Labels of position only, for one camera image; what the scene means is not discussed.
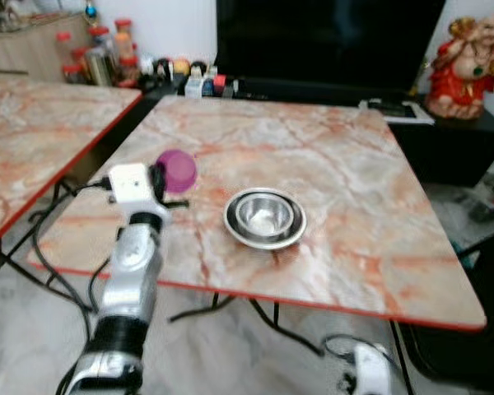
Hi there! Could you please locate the purple plastic cup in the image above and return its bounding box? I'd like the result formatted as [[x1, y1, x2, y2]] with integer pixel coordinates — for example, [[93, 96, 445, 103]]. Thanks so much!
[[157, 149, 199, 196]]

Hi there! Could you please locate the small stainless steel bowl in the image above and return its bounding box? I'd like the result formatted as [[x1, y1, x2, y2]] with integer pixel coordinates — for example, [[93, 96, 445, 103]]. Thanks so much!
[[235, 193, 297, 236]]

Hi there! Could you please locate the large stainless steel bowl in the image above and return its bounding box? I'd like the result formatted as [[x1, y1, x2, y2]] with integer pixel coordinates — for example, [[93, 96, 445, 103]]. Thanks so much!
[[223, 187, 308, 251]]

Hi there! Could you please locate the small white bottle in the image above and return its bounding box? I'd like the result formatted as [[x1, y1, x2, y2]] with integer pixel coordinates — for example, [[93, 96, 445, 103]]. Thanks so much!
[[185, 69, 206, 99]]

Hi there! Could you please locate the tall red-lidded jar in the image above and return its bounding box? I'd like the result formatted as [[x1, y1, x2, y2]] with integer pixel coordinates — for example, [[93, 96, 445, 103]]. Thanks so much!
[[113, 17, 139, 85]]

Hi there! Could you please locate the small red-lidded jar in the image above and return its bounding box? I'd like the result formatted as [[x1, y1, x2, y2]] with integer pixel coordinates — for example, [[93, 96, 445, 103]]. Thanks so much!
[[55, 30, 76, 68]]

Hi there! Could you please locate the light wooden cabinet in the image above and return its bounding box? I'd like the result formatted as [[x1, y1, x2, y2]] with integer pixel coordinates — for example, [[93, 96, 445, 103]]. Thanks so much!
[[0, 12, 93, 80]]

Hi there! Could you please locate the red laughing Buddha statue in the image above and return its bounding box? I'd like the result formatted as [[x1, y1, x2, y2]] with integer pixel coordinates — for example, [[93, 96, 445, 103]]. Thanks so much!
[[425, 14, 494, 122]]

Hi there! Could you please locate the black flat television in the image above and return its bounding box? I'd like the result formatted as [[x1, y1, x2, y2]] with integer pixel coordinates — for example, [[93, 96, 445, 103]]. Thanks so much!
[[215, 0, 448, 93]]

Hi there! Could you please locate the white flat tray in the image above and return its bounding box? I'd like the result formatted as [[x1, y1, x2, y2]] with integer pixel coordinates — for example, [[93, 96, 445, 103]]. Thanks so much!
[[357, 98, 436, 127]]

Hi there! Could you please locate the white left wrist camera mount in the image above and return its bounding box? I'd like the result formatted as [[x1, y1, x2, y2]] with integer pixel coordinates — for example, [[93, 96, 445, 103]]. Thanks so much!
[[106, 163, 161, 207]]

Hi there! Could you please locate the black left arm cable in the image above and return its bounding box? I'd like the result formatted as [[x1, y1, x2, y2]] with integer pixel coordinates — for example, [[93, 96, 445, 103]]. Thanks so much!
[[30, 176, 114, 315]]

